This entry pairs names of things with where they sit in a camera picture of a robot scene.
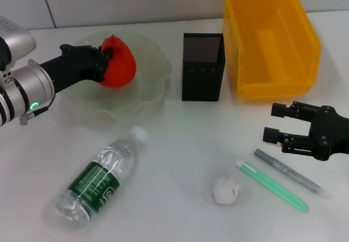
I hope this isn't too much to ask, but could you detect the pale green glass fruit plate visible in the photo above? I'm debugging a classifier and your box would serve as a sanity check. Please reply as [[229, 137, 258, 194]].
[[53, 30, 173, 128]]

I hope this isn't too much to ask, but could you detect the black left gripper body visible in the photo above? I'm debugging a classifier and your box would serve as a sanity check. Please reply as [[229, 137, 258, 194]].
[[38, 44, 106, 93]]

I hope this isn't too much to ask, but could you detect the yellow plastic bin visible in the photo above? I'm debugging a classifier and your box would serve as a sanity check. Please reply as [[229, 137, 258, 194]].
[[221, 0, 322, 100]]

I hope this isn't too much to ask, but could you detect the grey glitter pen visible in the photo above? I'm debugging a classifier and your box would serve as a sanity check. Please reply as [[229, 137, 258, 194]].
[[254, 148, 332, 199]]

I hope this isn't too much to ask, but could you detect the red-orange toy orange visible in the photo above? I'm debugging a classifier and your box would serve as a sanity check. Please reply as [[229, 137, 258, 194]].
[[98, 34, 136, 88]]

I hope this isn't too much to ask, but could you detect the black mesh pen holder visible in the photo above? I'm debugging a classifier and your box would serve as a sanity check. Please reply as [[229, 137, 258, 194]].
[[182, 33, 227, 102]]

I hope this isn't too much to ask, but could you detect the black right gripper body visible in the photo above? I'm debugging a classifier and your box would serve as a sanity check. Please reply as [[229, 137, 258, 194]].
[[308, 105, 349, 161]]

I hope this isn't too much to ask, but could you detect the clear water bottle green label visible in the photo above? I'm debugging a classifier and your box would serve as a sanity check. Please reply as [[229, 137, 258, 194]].
[[56, 126, 148, 229]]

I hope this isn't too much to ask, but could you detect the left wrist cable with connector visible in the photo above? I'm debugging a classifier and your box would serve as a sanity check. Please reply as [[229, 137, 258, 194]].
[[20, 97, 57, 125]]

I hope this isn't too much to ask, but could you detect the white paper ball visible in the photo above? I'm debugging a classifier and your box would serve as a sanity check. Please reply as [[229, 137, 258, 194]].
[[212, 176, 243, 205]]

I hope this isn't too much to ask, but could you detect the mint green pen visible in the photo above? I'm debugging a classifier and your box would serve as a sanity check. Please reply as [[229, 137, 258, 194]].
[[236, 158, 309, 213]]

